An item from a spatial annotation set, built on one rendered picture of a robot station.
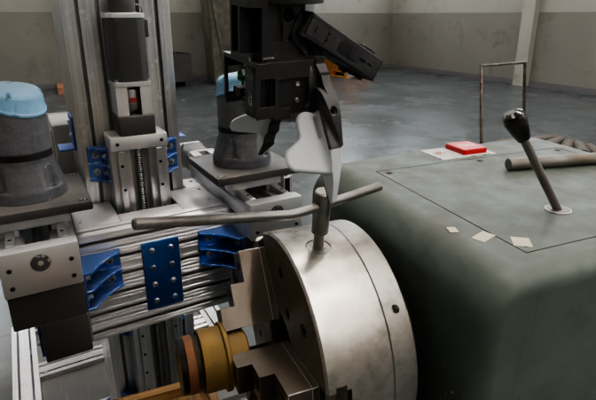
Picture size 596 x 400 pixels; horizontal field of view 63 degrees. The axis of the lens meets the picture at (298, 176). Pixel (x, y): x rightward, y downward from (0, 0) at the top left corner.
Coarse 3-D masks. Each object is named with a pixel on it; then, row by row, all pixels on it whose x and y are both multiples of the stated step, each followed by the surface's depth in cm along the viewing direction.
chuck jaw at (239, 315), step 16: (240, 256) 70; (256, 256) 71; (240, 272) 70; (256, 272) 70; (240, 288) 68; (256, 288) 69; (272, 288) 70; (240, 304) 68; (256, 304) 68; (272, 304) 69; (224, 320) 66; (240, 320) 67; (256, 320) 68
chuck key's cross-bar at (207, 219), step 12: (348, 192) 63; (360, 192) 64; (372, 192) 65; (312, 204) 60; (336, 204) 62; (156, 216) 48; (168, 216) 48; (180, 216) 49; (192, 216) 50; (204, 216) 51; (216, 216) 52; (228, 216) 52; (240, 216) 53; (252, 216) 54; (264, 216) 55; (276, 216) 56; (288, 216) 58; (300, 216) 59; (132, 228) 46; (144, 228) 47; (156, 228) 48
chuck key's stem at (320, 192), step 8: (320, 192) 60; (320, 200) 60; (320, 208) 60; (328, 208) 60; (312, 216) 62; (320, 216) 61; (328, 216) 61; (312, 224) 62; (320, 224) 61; (328, 224) 62; (312, 232) 62; (320, 232) 62; (320, 240) 63; (320, 248) 63
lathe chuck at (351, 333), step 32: (288, 256) 62; (320, 256) 62; (352, 256) 63; (288, 288) 63; (320, 288) 59; (352, 288) 60; (288, 320) 66; (320, 320) 57; (352, 320) 58; (384, 320) 59; (320, 352) 56; (352, 352) 57; (384, 352) 58; (320, 384) 57; (352, 384) 56; (384, 384) 58
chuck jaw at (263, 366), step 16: (256, 352) 64; (272, 352) 64; (288, 352) 64; (240, 368) 61; (256, 368) 61; (272, 368) 61; (288, 368) 61; (304, 368) 60; (240, 384) 62; (256, 384) 61; (272, 384) 60; (288, 384) 58; (304, 384) 58
